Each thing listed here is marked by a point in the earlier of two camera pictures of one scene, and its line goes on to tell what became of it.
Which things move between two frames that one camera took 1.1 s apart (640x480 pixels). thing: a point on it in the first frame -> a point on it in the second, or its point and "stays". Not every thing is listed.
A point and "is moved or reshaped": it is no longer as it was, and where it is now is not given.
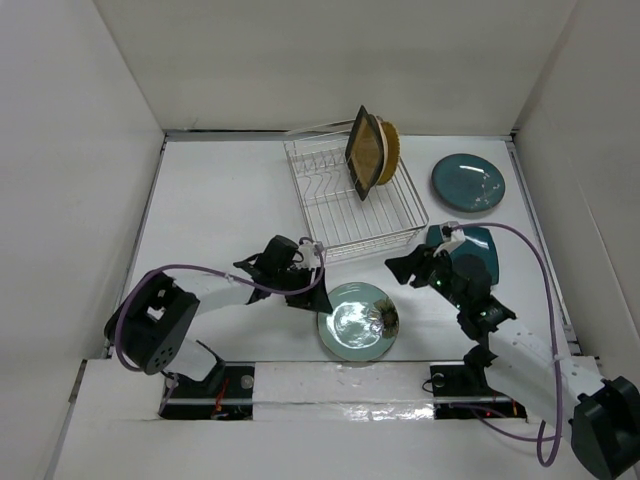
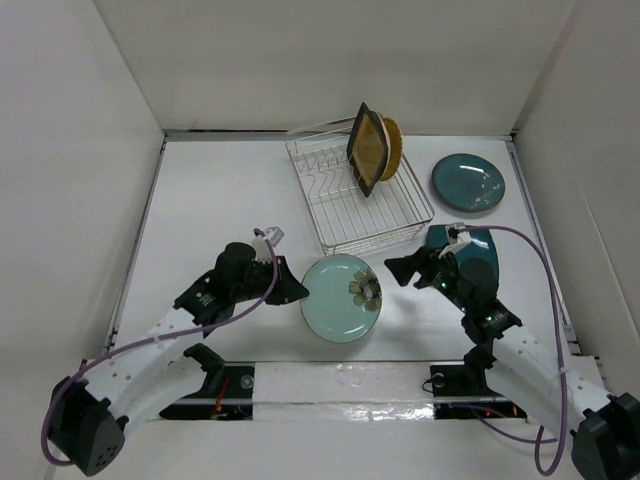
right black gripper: (422, 255) stays
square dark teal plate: (477, 241) stays
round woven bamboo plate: (393, 151) is moved or reshaped
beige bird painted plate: (385, 148) is moved or reshaped
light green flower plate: (364, 322) is moved or reshaped
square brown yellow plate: (364, 153) stays
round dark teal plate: (468, 182) stays
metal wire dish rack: (342, 221) stays
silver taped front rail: (343, 392) stays
